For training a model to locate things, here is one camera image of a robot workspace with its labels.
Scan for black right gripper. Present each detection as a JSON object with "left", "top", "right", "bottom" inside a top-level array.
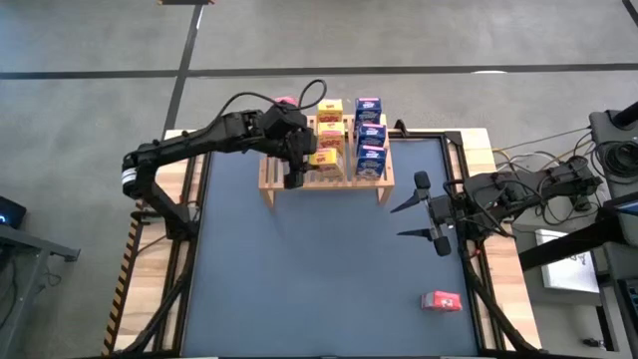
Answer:
[{"left": 389, "top": 170, "right": 457, "bottom": 258}]

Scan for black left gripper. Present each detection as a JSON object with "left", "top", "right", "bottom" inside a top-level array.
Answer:
[{"left": 260, "top": 106, "right": 321, "bottom": 190}]

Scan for yellow Corn Pops cereal box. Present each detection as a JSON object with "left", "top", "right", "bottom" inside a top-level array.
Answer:
[
  {"left": 316, "top": 98, "right": 345, "bottom": 125},
  {"left": 308, "top": 148, "right": 346, "bottom": 180},
  {"left": 317, "top": 122, "right": 347, "bottom": 151}
]

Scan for blue Frosted Flakes cereal box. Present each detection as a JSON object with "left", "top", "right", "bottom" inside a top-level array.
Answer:
[
  {"left": 354, "top": 97, "right": 384, "bottom": 126},
  {"left": 357, "top": 123, "right": 389, "bottom": 150},
  {"left": 355, "top": 145, "right": 389, "bottom": 180}
]

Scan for wooden slatted shelf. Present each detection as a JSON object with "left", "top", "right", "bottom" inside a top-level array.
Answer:
[{"left": 257, "top": 113, "right": 396, "bottom": 208}]

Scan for dark blue table mat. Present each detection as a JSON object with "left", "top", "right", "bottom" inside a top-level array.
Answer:
[{"left": 181, "top": 137, "right": 479, "bottom": 358}]

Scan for black diagonal support beam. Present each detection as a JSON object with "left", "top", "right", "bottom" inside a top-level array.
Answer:
[{"left": 517, "top": 203, "right": 638, "bottom": 273}]

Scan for white printed sheet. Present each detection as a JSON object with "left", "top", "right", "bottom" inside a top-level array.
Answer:
[{"left": 534, "top": 228, "right": 602, "bottom": 294}]

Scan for grey equipment stand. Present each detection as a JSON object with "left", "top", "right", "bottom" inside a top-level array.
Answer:
[{"left": 587, "top": 102, "right": 638, "bottom": 200}]

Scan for dark grey equipment cabinet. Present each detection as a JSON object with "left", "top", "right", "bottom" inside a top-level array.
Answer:
[{"left": 595, "top": 238, "right": 638, "bottom": 359}]

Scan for yellow black hazard tape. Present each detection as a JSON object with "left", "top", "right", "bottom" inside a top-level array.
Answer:
[{"left": 102, "top": 213, "right": 144, "bottom": 356}]

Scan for black computer tower blue lights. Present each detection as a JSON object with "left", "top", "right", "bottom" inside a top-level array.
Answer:
[{"left": 0, "top": 195, "right": 28, "bottom": 230}]

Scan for grey metal cart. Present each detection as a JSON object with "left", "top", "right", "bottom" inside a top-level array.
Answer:
[{"left": 0, "top": 223, "right": 81, "bottom": 359}]

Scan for black aluminium table frame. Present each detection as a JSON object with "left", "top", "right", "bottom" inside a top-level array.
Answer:
[{"left": 114, "top": 119, "right": 542, "bottom": 359}]

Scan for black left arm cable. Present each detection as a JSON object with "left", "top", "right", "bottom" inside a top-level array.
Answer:
[{"left": 213, "top": 78, "right": 329, "bottom": 132}]

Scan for thin grey cable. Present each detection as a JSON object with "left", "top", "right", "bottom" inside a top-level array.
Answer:
[{"left": 492, "top": 127, "right": 594, "bottom": 154}]

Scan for coiled black cable bundle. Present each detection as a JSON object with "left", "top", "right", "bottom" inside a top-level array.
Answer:
[{"left": 595, "top": 141, "right": 638, "bottom": 180}]

